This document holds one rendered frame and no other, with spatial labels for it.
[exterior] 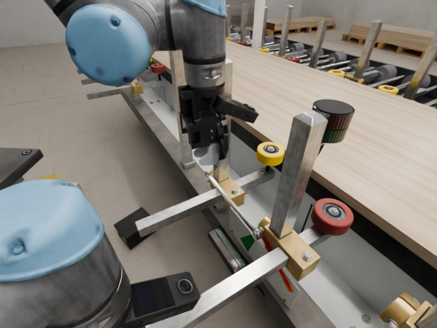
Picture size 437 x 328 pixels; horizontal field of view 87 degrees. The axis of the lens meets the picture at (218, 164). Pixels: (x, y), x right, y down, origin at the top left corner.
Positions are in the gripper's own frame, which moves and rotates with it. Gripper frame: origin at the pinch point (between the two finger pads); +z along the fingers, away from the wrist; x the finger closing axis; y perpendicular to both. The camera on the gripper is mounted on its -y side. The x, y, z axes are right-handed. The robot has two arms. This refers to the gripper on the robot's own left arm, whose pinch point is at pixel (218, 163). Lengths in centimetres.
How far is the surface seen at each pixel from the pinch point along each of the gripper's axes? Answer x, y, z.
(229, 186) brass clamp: -2.3, -4.1, 11.3
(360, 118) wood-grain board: -9, -61, 6
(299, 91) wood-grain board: -39, -57, 5
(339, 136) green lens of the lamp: 20.4, -11.6, -16.1
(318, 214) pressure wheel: 19.8, -14.4, 4.4
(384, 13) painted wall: -468, -702, 46
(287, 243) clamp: 21.1, -6.1, 7.9
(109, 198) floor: -105, 46, 93
